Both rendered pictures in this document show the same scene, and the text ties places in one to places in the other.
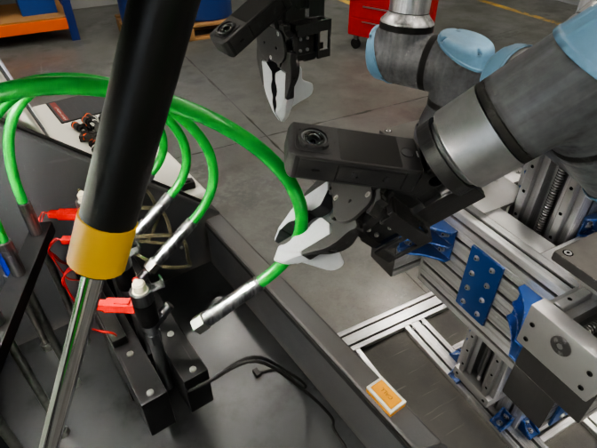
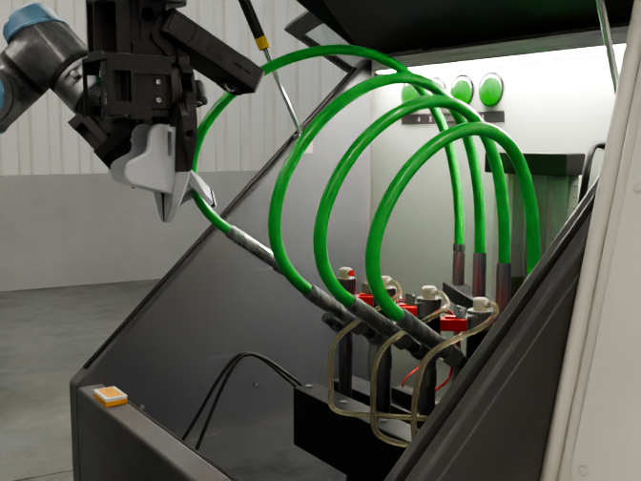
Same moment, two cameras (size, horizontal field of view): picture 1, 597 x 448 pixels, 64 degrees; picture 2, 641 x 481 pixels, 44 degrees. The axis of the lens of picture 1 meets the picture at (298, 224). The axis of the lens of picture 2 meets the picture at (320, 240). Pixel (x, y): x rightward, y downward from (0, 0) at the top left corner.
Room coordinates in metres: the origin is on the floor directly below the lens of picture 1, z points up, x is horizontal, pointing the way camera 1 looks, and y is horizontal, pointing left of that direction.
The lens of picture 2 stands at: (1.44, 0.19, 1.31)
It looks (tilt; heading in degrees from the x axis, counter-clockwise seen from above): 7 degrees down; 181
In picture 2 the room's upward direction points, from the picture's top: straight up
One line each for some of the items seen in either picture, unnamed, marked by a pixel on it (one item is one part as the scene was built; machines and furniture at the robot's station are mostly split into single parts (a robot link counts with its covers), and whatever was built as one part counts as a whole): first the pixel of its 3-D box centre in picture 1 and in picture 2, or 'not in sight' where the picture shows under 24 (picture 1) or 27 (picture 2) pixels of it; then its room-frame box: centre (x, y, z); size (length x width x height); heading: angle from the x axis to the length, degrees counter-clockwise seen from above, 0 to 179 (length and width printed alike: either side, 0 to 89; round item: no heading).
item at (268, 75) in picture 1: (284, 86); (155, 174); (0.71, 0.02, 1.28); 0.06 x 0.03 x 0.09; 126
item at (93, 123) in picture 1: (99, 128); not in sight; (1.10, 0.51, 1.01); 0.23 x 0.11 x 0.06; 36
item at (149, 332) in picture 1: (163, 339); (339, 358); (0.42, 0.19, 1.03); 0.05 x 0.03 x 0.21; 126
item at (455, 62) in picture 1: (458, 67); not in sight; (0.99, -0.34, 1.20); 0.13 x 0.12 x 0.14; 56
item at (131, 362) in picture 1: (141, 340); (403, 474); (0.52, 0.27, 0.91); 0.34 x 0.10 x 0.15; 36
